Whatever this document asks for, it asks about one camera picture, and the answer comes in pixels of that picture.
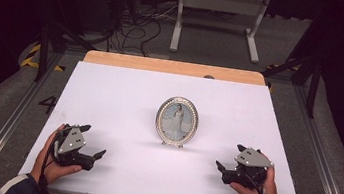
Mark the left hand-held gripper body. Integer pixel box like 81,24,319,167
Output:
49,121,99,171

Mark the bundle of floor cables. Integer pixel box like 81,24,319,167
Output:
104,0,180,61

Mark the oval silver photo frame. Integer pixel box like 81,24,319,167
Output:
152,93,202,150

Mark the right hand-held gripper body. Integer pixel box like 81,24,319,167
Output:
220,143,277,192

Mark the wooden table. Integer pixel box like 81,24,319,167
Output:
83,48,268,87

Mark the yellow black floor tape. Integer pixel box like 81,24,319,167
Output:
20,41,69,73

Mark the person's left hand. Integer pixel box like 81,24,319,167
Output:
30,120,88,190

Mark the black metal stand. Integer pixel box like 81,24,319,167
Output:
257,48,326,119
29,0,103,89

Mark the aluminium floor rail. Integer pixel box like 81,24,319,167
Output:
0,43,66,194
277,84,344,194

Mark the white metal stand frame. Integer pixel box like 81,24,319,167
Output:
169,0,271,65

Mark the left hand-held gripper cable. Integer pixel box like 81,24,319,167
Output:
35,134,63,194

